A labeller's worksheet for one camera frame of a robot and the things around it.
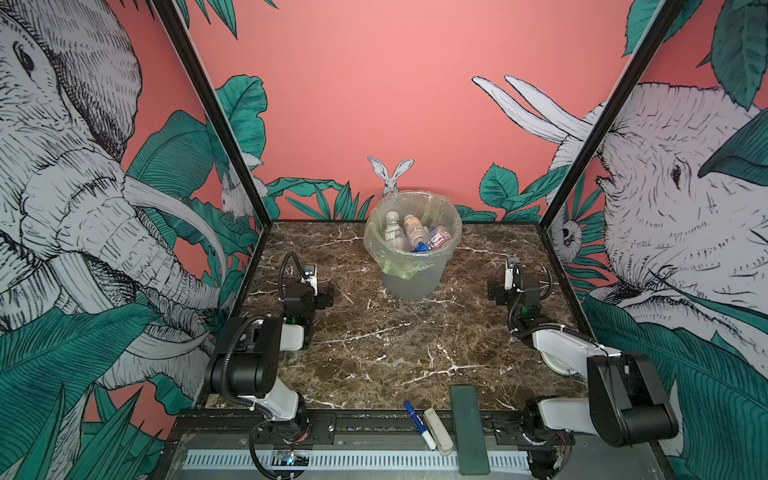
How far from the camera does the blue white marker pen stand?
0.72 meters

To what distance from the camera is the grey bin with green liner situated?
0.79 metres

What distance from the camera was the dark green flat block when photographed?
70 cm

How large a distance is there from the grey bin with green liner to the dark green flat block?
319 millimetres

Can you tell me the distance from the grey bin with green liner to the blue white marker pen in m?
0.35

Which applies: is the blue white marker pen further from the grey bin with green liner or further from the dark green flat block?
the grey bin with green liner

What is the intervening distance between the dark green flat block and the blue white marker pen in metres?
0.06

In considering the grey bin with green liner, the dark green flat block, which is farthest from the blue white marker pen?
the grey bin with green liner
